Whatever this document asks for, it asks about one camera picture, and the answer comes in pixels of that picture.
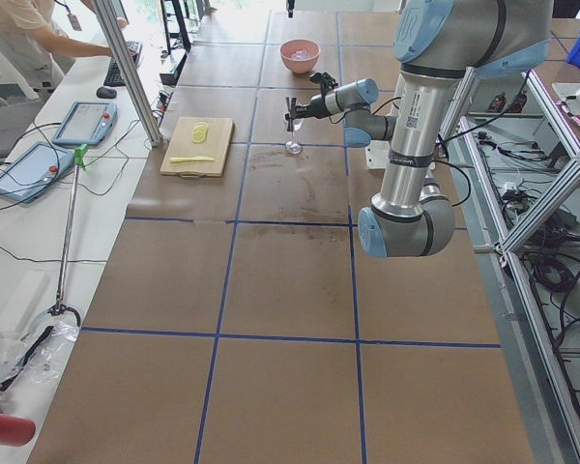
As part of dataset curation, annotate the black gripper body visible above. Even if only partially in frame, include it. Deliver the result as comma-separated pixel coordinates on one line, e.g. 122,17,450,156
300,95,330,119

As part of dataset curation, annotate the steel double jigger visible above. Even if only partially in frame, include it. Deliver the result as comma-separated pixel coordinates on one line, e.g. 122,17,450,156
284,97,297,132

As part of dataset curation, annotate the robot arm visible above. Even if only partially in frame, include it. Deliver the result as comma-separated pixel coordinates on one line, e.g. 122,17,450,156
285,1,553,258

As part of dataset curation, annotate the wine glass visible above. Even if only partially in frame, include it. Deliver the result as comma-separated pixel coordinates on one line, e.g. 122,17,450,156
285,119,304,155

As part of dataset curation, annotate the ice cubes pile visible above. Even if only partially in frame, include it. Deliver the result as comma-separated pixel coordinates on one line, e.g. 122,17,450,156
290,49,313,61

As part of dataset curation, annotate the pink bowl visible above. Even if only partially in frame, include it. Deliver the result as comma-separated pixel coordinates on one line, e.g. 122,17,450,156
279,39,321,74

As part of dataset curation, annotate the wooden cutting board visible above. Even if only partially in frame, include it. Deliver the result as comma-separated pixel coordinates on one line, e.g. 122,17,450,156
159,117,234,178

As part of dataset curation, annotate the yellow plastic knife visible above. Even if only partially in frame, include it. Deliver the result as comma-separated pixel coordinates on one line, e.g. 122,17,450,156
169,156,216,163

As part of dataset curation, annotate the black keyboard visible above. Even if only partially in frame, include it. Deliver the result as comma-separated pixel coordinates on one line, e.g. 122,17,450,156
103,40,144,88

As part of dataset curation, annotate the black computer mouse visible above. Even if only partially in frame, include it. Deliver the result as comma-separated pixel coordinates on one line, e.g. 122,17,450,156
96,86,117,100

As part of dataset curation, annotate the upper teach pendant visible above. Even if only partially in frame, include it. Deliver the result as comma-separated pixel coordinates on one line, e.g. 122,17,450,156
52,101,117,148

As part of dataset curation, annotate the teach pendant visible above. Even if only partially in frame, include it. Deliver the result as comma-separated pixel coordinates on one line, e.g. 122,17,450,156
52,101,117,148
0,142,74,202

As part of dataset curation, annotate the lower teach pendant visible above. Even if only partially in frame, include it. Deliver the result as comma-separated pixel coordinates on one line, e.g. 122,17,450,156
0,142,74,202

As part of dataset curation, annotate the person at desk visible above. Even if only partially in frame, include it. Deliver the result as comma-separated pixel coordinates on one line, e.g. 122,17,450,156
0,0,112,96

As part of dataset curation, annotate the green tipped reacher stick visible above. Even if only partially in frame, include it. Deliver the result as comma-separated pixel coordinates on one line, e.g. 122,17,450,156
48,143,89,316

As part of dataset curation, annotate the clear plastic bag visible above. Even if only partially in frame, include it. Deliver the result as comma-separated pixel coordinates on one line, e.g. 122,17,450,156
0,320,79,392

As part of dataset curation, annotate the red cylinder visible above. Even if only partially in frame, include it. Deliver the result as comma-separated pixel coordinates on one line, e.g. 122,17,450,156
0,414,36,447

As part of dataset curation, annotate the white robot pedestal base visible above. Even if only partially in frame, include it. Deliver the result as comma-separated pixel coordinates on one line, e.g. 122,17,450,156
360,72,437,169

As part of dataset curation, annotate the aluminium frame post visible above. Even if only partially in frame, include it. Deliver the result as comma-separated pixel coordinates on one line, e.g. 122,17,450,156
92,0,163,147

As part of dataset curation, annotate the aluminium truss frame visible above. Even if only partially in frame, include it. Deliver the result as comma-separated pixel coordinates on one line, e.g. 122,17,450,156
458,71,580,463

